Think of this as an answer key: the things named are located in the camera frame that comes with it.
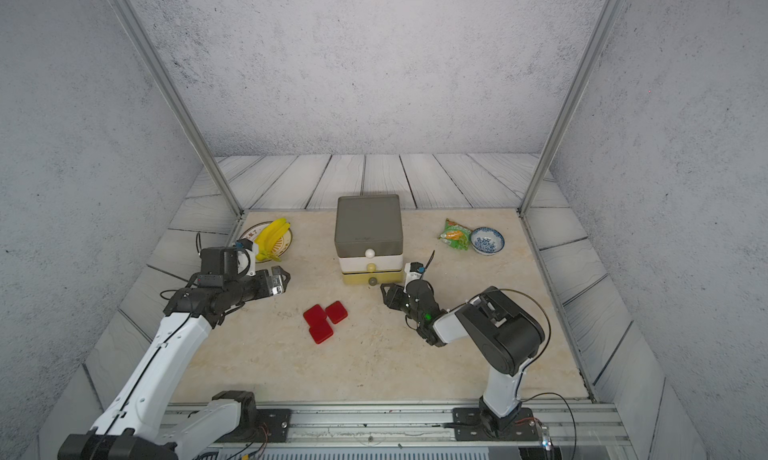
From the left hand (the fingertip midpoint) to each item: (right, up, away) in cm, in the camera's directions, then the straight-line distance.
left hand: (279, 277), depth 79 cm
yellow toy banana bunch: (-15, +9, +28) cm, 33 cm away
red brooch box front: (+9, -17, +10) cm, 22 cm away
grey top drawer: (+22, +14, +10) cm, 28 cm away
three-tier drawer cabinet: (+23, +10, +7) cm, 26 cm away
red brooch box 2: (+12, -13, +14) cm, 23 cm away
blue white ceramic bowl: (+64, +9, +31) cm, 71 cm away
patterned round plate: (-11, +6, +30) cm, 33 cm away
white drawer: (+23, +2, +12) cm, 26 cm away
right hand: (+27, -5, +13) cm, 31 cm away
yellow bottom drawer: (+23, -3, +17) cm, 29 cm away
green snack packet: (+52, +11, +28) cm, 60 cm away
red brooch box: (+5, -14, +14) cm, 21 cm away
